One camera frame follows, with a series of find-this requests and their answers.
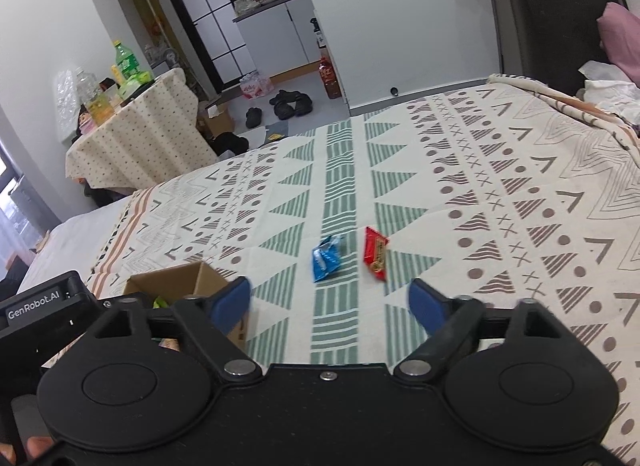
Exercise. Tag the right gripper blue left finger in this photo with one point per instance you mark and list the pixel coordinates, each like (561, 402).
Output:
(205, 325)

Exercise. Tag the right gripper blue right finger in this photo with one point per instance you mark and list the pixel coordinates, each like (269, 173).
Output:
(451, 325)

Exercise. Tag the red snack packet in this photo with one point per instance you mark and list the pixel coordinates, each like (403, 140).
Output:
(374, 255)

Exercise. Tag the blue snack packet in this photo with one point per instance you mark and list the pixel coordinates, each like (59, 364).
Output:
(326, 257)

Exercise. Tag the person's left hand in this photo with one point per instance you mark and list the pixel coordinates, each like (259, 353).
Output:
(35, 447)

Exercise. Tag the brown cardboard box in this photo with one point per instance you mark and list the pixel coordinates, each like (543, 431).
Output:
(190, 290)

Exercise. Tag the patterned bed blanket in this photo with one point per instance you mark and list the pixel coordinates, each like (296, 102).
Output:
(502, 192)

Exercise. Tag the dotted cream tablecloth table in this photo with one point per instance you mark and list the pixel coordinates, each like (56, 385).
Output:
(149, 141)

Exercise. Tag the cardboard box on floor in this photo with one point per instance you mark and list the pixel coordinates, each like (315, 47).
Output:
(214, 119)

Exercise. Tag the single black slipper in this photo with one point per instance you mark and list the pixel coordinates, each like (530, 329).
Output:
(253, 118)

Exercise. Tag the yellow oil bottle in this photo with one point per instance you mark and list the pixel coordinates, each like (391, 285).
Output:
(93, 97)

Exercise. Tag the black slippers pile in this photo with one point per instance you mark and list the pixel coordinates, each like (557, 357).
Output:
(287, 105)

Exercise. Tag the red white plastic bag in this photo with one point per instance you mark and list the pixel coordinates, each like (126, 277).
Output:
(255, 85)

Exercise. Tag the green soda bottle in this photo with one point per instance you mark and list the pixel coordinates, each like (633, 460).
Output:
(128, 65)

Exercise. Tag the red oil bottle on floor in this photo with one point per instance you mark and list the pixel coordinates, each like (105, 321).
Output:
(329, 78)

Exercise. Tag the white kitchen cabinet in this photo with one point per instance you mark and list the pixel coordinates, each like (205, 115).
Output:
(280, 36)

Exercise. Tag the black framed glass door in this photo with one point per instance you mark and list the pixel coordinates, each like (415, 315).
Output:
(215, 36)

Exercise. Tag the pink pillow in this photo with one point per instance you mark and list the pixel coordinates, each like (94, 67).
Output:
(620, 36)

